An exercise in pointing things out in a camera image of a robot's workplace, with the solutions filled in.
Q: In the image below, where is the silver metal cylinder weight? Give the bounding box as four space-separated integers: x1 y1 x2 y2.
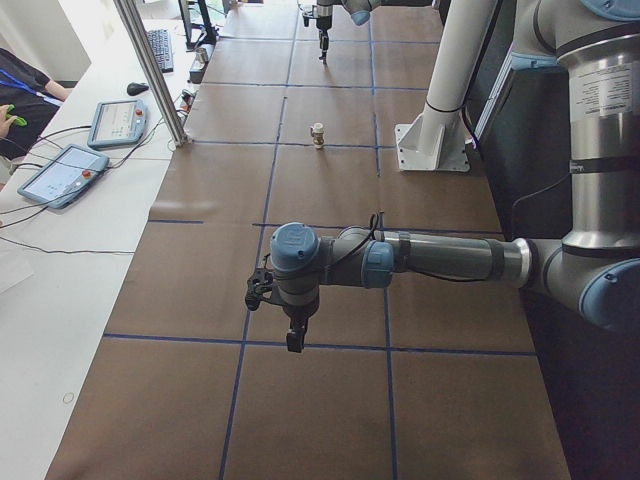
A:
194 44 213 64

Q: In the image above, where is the black computer mouse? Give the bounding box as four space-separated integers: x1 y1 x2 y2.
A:
126 82 149 96

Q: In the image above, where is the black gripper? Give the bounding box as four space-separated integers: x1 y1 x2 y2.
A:
283 303 315 353
316 4 333 62

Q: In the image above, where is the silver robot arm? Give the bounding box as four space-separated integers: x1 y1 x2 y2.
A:
311 0 381 64
245 1 639 353

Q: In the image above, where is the far teach pendant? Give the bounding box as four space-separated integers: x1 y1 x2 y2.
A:
87 99 147 150

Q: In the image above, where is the black box on table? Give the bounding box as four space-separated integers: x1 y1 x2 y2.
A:
189 54 210 84

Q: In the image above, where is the near teach pendant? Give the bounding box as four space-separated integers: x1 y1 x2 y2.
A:
18 144 109 210

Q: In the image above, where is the black keyboard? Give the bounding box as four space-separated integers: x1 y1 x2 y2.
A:
146 29 174 73

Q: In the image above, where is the aluminium frame post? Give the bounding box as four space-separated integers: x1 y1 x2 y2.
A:
114 0 188 147

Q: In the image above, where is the white brass PPR valve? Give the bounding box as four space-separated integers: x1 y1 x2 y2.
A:
310 122 325 150

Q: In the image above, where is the person in black shirt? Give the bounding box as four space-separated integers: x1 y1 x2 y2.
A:
1 48 71 160

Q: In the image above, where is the teach pendant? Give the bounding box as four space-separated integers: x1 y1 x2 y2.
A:
18 144 109 210
87 99 147 150

